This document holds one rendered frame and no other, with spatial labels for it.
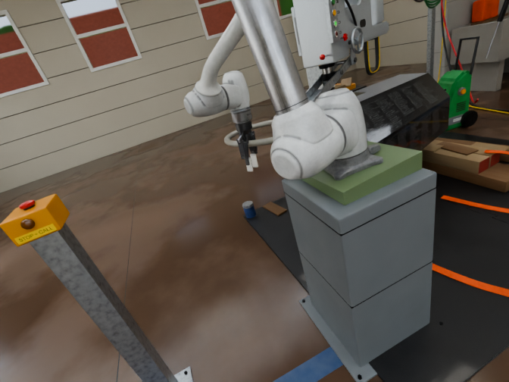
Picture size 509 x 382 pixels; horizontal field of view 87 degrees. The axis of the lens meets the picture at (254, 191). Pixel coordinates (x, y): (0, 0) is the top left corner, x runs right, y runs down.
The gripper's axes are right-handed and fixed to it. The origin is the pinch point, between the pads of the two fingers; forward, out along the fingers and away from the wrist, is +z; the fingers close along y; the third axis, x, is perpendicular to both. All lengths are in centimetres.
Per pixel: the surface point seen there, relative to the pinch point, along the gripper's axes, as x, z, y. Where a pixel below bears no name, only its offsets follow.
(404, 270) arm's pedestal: -67, 40, -13
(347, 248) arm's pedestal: -51, 17, -32
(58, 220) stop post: 20, -12, -76
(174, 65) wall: 467, -90, 451
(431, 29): -76, -42, 370
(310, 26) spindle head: -12, -56, 73
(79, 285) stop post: 24, 11, -79
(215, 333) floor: 24, 88, -36
